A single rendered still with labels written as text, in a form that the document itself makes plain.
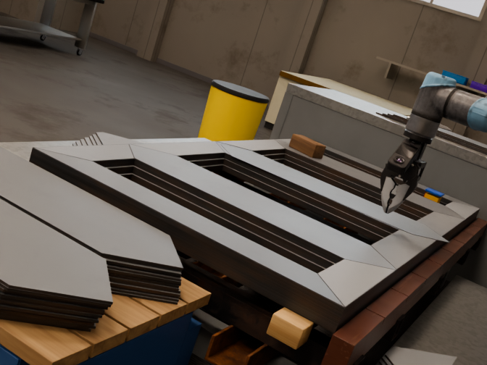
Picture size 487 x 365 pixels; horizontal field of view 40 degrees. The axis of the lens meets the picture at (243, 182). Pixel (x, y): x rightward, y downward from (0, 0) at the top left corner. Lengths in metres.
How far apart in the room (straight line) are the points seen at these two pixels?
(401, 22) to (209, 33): 3.21
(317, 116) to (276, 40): 8.10
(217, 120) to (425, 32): 5.79
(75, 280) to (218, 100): 4.02
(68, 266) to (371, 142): 1.92
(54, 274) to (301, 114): 2.02
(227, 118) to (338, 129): 2.19
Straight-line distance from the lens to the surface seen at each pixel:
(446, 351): 1.68
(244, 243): 1.26
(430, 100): 1.66
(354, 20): 10.50
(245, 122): 4.91
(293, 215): 1.56
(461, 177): 2.68
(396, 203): 1.70
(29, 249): 1.02
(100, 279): 0.98
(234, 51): 11.18
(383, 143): 2.74
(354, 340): 1.14
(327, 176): 2.32
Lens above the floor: 1.27
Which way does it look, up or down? 14 degrees down
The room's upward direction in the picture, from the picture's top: 19 degrees clockwise
